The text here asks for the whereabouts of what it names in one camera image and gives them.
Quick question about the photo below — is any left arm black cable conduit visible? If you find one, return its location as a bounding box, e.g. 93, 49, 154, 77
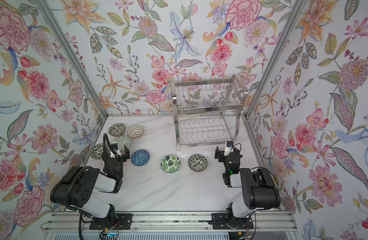
63, 133, 119, 211

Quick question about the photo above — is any black white floral bowl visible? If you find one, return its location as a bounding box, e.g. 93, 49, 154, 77
90, 143, 104, 160

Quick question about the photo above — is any dark floral patterned bowl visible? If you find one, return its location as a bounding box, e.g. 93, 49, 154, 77
108, 123, 126, 138

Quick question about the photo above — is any green leaf patterned bowl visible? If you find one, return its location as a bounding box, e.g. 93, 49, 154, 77
161, 155, 181, 174

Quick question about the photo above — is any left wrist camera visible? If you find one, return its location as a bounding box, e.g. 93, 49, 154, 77
110, 143, 122, 158

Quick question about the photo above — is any pink bowl dark floral inside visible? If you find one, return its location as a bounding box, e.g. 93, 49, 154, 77
188, 154, 208, 173

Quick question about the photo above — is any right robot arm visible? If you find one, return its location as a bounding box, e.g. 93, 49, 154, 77
214, 141, 281, 229

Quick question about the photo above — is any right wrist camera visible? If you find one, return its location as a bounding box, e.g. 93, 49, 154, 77
224, 140, 234, 157

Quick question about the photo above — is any brown white patterned bowl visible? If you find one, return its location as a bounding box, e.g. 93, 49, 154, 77
128, 125, 145, 140

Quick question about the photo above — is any stainless steel dish rack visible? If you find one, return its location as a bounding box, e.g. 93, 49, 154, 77
171, 75, 248, 151

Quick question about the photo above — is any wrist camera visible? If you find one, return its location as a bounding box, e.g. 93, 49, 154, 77
110, 143, 122, 158
224, 140, 234, 157

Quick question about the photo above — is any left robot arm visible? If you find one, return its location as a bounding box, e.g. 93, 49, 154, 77
50, 149, 130, 228

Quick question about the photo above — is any green geometric patterned bowl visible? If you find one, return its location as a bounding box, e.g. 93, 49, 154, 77
116, 136, 132, 151

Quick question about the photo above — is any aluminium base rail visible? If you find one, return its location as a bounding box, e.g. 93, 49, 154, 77
39, 210, 298, 233

